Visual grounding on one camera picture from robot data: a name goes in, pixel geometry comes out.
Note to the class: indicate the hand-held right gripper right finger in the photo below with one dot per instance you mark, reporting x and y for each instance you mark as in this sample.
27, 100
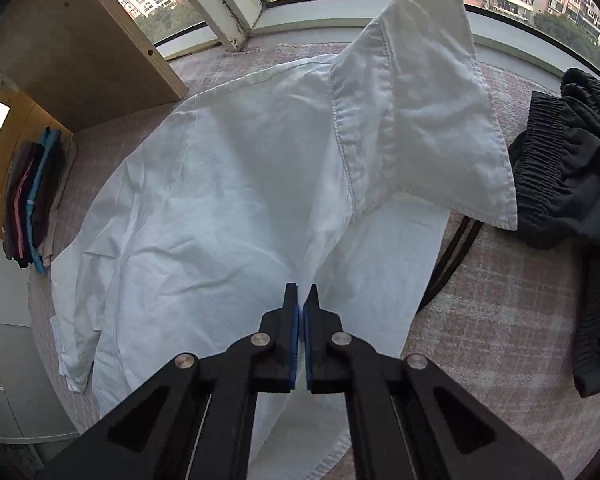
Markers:
308, 340

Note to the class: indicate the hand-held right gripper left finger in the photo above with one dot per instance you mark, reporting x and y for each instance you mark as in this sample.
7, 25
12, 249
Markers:
294, 340

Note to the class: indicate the white shirt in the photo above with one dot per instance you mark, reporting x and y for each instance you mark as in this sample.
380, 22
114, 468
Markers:
230, 185

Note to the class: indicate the stack of folded clothes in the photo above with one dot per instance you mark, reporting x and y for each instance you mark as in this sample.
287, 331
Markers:
50, 142

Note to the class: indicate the navy folded garment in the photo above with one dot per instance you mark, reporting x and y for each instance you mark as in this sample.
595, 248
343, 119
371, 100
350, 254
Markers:
30, 230

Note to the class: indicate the pink folded garment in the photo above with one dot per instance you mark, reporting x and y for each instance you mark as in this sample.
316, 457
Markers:
25, 200

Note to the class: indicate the black pants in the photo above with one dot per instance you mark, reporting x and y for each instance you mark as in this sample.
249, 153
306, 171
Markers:
565, 170

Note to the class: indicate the light wooden board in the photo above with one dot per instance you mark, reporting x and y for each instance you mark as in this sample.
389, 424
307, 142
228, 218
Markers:
80, 45

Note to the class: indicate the white window frame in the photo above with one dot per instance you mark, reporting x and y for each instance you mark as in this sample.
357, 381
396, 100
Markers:
230, 0

